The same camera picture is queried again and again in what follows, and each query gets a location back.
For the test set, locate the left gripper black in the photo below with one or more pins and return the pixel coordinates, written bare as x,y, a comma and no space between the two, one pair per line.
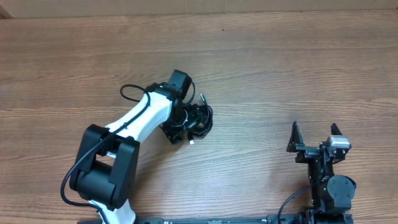
172,130

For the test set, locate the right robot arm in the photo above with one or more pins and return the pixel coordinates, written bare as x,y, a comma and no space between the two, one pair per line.
331,194

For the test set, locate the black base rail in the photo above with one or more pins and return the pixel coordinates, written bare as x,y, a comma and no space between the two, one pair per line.
270,219

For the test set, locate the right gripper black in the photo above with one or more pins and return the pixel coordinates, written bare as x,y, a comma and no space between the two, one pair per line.
307,152

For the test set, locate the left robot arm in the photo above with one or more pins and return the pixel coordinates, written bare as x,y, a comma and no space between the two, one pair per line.
106,163

